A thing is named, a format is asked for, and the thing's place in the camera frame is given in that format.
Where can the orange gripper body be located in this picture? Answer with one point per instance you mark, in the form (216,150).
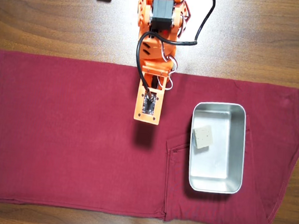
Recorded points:
(155,83)

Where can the white foam cube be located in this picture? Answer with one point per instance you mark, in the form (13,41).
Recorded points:
(202,137)

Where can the maroon cloth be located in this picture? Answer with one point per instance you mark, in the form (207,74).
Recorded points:
(83,137)

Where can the rectangular metal tray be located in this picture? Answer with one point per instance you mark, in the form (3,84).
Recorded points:
(218,171)

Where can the orange camera mount plate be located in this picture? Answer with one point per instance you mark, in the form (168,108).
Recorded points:
(140,108)

